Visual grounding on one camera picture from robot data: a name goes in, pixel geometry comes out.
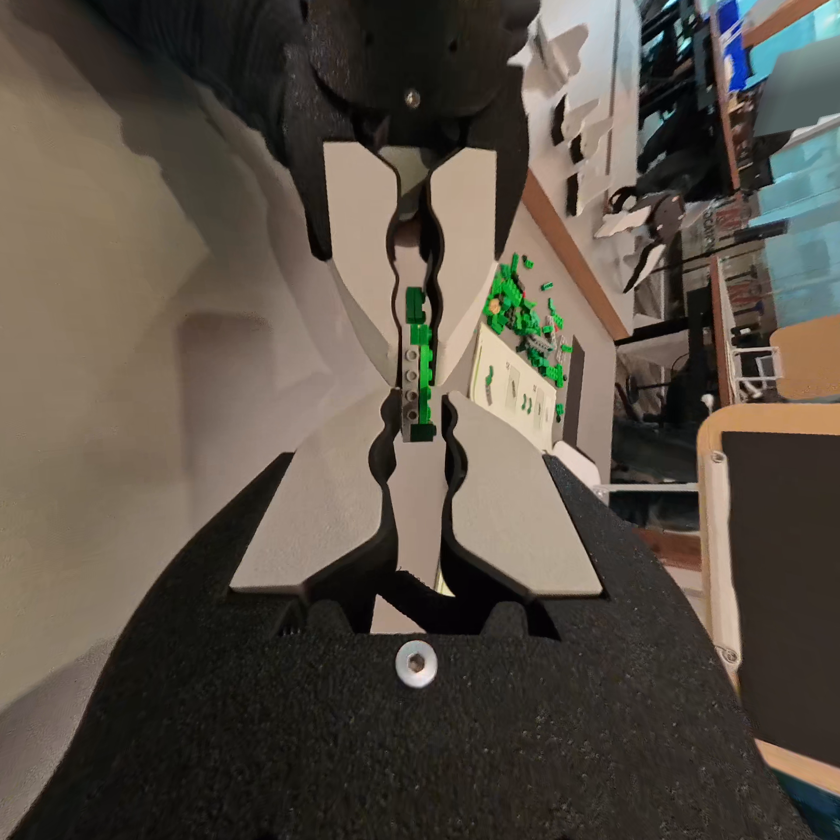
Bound light wooden panel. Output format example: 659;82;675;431
768;315;840;403

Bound open instruction booklet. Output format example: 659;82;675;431
467;325;559;454

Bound white stand base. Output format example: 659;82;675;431
550;440;700;506

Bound white desk with wooden edge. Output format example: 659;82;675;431
521;0;634;341

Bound green and grey brick assembly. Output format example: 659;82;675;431
400;285;437;444

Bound white cut-out sheet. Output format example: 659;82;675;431
508;0;621;217

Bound person's left forearm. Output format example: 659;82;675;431
85;0;309;142

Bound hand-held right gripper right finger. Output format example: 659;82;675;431
438;391;605;601

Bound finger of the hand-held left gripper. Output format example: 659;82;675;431
427;146;504;388
323;141;403;388

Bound pile of green toy bricks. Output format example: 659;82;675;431
482;252;573;422

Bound black panel with wooden frame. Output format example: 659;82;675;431
697;403;840;791

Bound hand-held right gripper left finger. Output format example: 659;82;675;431
230;387;403;599

